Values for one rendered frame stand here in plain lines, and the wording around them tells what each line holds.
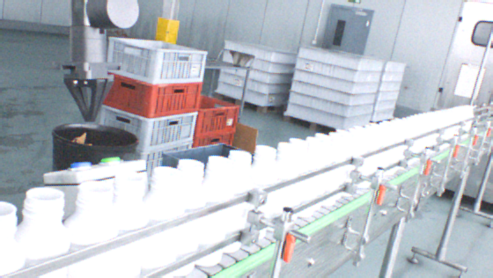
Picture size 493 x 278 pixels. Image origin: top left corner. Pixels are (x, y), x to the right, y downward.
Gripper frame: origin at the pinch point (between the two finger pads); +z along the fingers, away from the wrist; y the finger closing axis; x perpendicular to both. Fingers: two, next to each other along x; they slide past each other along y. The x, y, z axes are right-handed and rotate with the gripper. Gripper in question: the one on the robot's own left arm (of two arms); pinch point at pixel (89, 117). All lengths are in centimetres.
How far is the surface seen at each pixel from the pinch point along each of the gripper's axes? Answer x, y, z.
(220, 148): 10, 90, 20
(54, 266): -18.8, -32.8, 10.3
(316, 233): -34, 30, 25
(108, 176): -8.5, -7.5, 7.7
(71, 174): -5.8, -12.7, 6.6
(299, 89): 109, 679, 31
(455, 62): -90, 472, -14
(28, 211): -15.4, -32.2, 5.4
